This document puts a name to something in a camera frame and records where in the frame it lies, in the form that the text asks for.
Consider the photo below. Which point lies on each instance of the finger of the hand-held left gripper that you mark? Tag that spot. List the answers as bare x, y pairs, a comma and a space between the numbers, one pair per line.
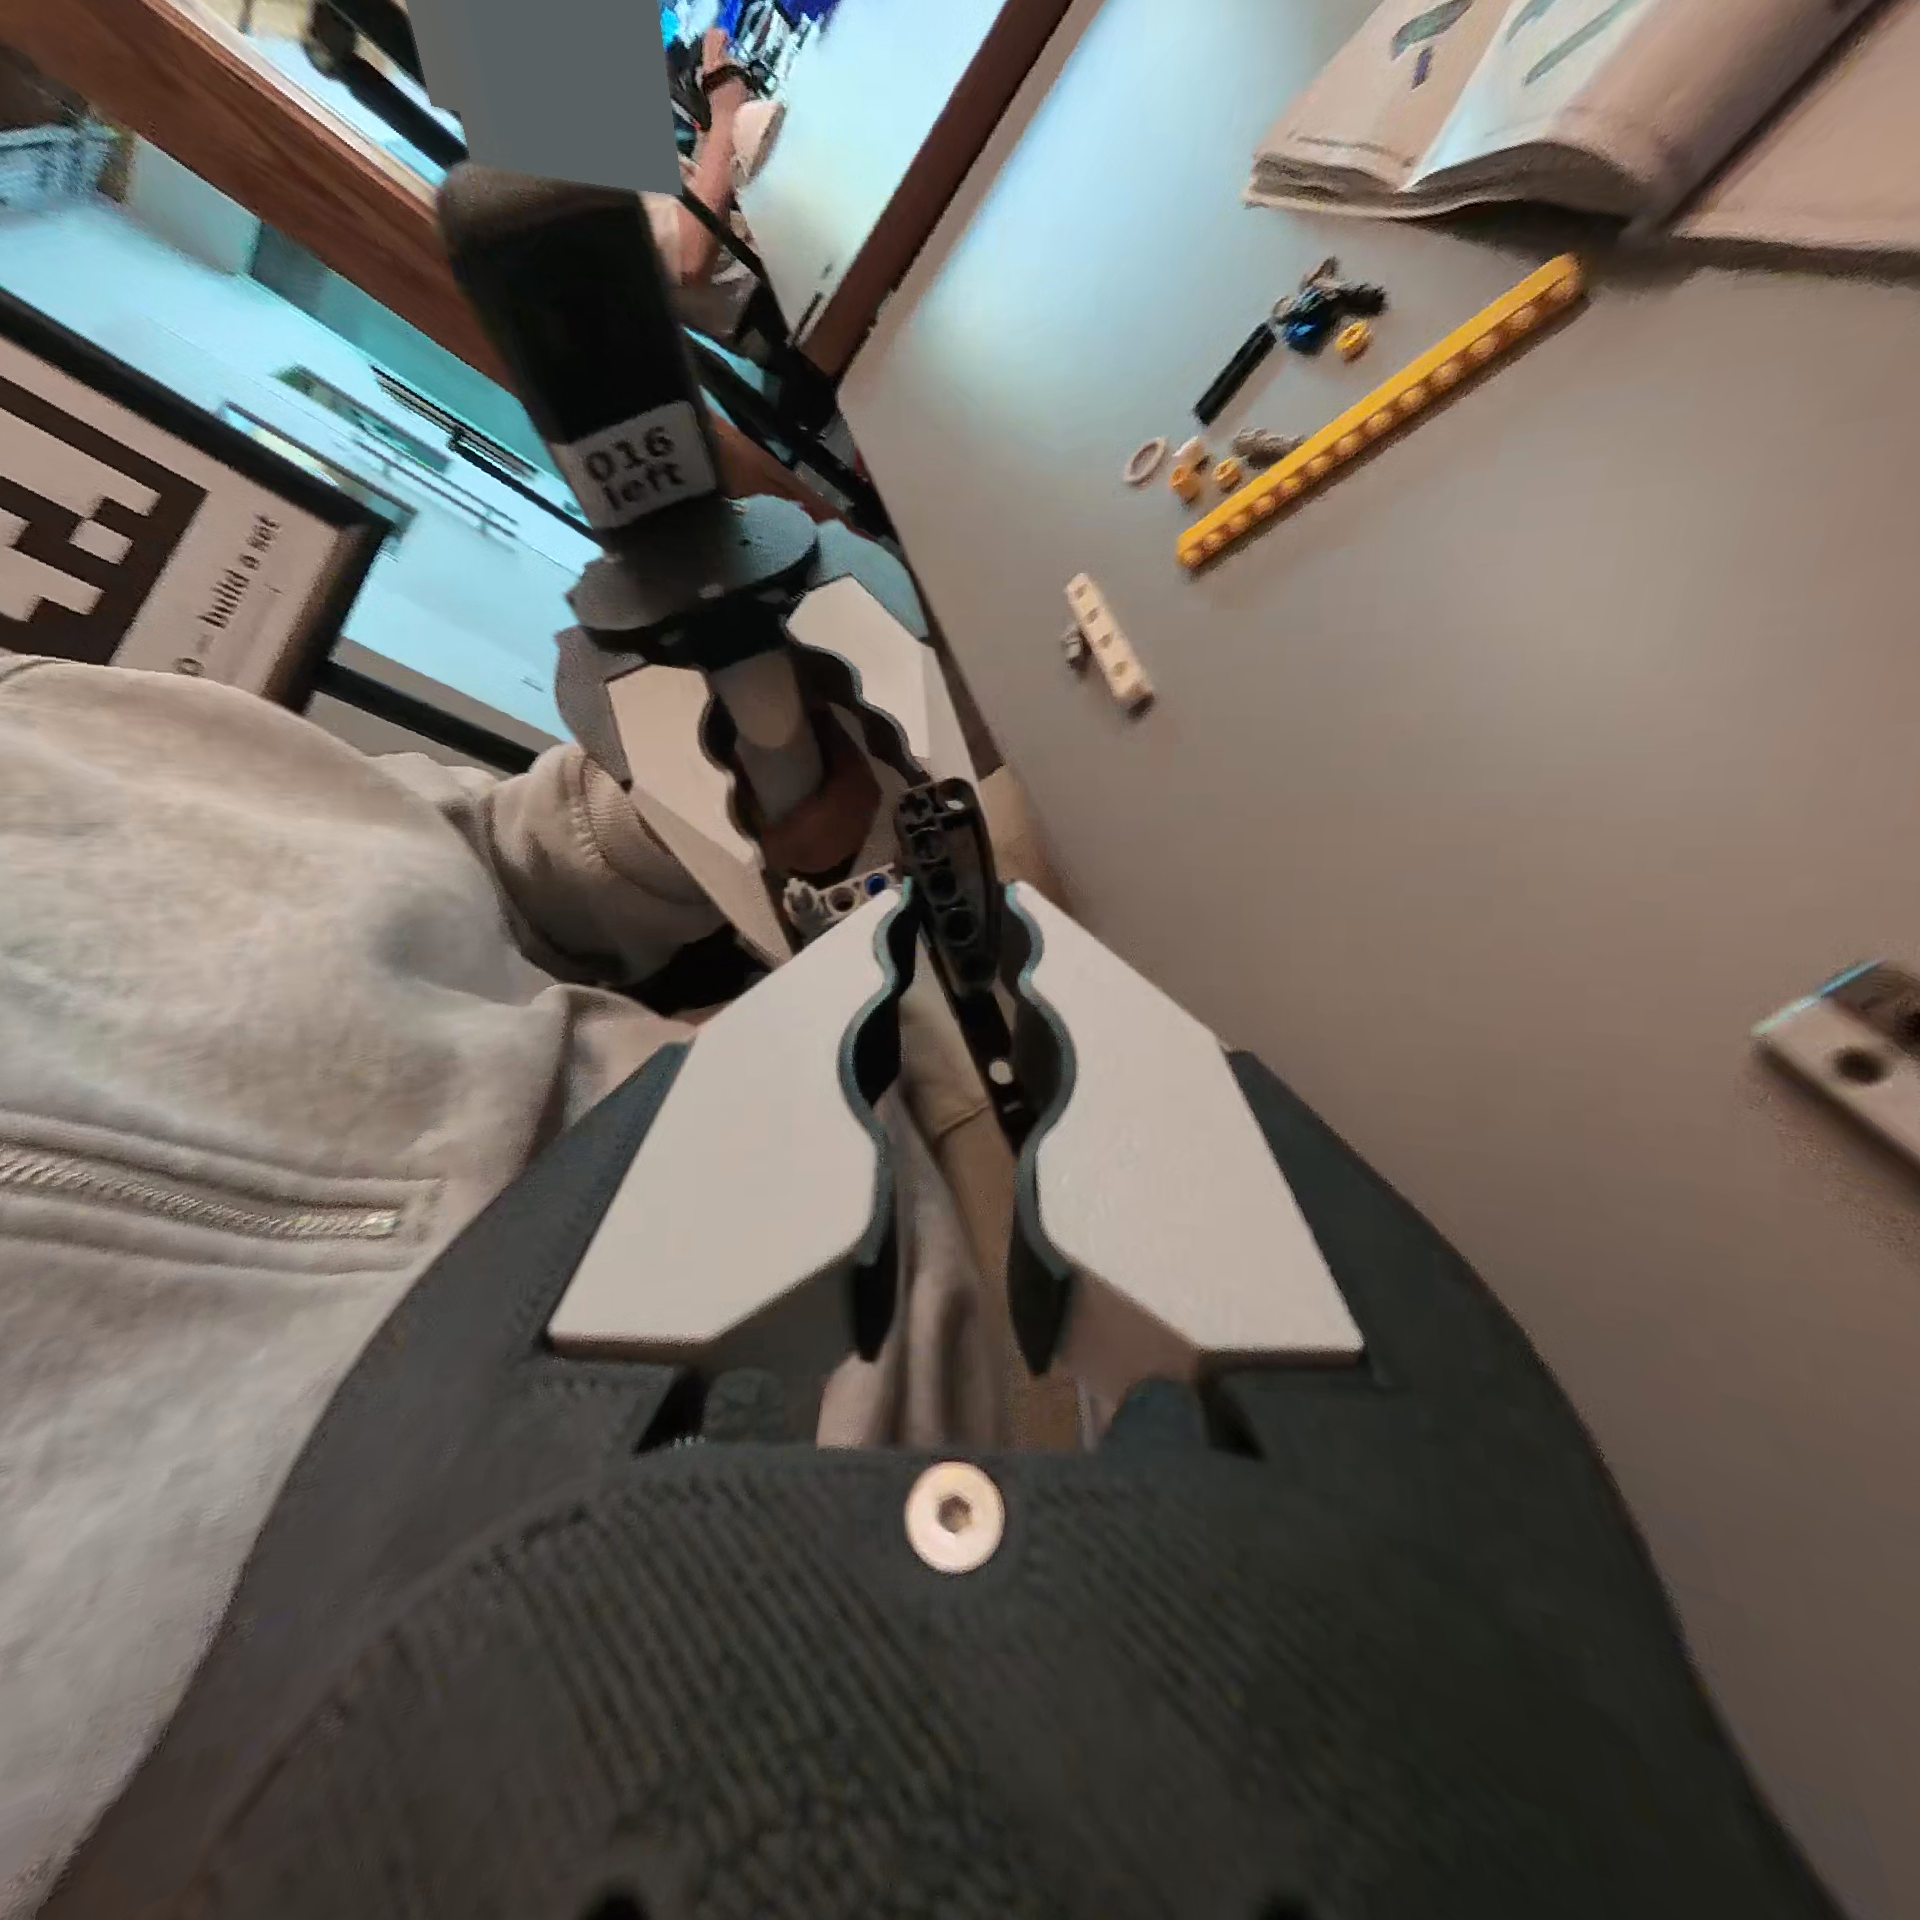
674, 750
884, 675

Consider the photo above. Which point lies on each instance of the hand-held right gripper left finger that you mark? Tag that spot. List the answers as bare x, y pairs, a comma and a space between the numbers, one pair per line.
720, 1200

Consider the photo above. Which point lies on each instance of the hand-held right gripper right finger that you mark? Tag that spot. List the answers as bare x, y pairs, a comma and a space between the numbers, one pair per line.
1184, 1213

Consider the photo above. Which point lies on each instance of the grey lego beam with pins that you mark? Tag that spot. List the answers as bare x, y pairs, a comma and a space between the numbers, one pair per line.
819, 901

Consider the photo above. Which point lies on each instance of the black lego beam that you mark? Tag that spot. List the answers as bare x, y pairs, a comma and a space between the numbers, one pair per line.
945, 878

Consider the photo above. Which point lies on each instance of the person's left forearm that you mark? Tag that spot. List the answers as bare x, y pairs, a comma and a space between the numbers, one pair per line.
600, 856

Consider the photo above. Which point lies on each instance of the another person's forearm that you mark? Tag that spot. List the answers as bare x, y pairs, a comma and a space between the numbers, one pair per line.
704, 241

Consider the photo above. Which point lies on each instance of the white lego beam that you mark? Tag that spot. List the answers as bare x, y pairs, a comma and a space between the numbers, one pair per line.
1113, 644

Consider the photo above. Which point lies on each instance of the grey lego connector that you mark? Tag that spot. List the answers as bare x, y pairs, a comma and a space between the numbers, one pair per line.
1267, 445

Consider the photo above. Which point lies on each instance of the black lego axle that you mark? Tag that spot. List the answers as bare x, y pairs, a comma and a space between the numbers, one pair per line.
1232, 374

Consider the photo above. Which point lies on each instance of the blue lego piece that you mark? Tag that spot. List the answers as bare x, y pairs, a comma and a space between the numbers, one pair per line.
1308, 322

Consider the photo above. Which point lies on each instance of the yellow lego beam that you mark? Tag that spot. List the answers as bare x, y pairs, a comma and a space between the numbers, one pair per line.
1380, 412

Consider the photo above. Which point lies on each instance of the person's left hand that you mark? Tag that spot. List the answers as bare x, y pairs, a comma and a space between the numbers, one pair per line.
832, 833

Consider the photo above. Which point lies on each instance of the framed marker sign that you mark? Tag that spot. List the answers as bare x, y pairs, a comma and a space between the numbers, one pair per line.
225, 569

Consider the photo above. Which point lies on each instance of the open instruction booklet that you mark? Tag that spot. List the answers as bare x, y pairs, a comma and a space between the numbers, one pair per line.
1499, 148

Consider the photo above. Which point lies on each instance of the wooden rail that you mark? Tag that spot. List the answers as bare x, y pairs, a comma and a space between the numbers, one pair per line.
346, 195

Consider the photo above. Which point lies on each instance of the metal bracket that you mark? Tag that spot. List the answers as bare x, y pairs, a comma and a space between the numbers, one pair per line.
1851, 1050

